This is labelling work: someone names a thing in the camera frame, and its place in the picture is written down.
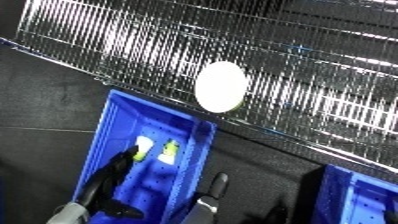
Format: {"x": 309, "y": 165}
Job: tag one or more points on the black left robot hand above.
{"x": 109, "y": 181}

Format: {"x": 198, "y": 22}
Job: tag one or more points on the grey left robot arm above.
{"x": 68, "y": 213}

